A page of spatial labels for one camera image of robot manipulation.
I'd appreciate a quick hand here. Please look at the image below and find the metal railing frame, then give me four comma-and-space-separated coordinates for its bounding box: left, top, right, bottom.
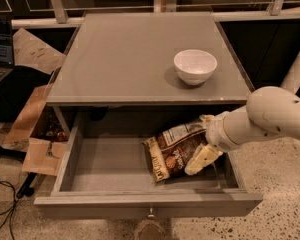
0, 0, 300, 29

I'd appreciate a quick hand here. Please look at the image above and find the white ceramic bowl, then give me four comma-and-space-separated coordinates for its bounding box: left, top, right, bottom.
174, 49, 218, 86

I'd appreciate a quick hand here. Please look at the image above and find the brown paper sheet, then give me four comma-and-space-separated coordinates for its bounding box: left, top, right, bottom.
13, 28, 66, 74

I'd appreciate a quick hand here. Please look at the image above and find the open grey top drawer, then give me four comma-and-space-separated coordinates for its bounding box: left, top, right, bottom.
35, 111, 262, 219

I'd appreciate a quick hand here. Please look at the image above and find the brown chip bag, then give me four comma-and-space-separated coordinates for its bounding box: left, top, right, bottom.
143, 118, 208, 182

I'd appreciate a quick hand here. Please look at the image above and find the open laptop computer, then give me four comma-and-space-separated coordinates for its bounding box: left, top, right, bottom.
0, 19, 14, 82

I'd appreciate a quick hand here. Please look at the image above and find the grey cabinet with counter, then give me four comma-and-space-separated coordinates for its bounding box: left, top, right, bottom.
47, 12, 250, 137

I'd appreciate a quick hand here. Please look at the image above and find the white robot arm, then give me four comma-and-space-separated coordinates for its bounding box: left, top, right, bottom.
185, 51, 300, 175

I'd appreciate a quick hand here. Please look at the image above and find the black cable on floor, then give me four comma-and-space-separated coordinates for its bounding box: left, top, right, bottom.
0, 155, 18, 240

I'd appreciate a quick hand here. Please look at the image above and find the metal drawer knob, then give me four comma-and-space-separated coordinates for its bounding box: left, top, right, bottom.
147, 208, 156, 220

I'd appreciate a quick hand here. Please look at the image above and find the open cardboard box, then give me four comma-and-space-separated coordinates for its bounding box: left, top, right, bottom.
2, 83, 71, 178

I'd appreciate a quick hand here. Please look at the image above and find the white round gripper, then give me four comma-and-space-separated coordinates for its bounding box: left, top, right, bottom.
184, 112, 239, 175

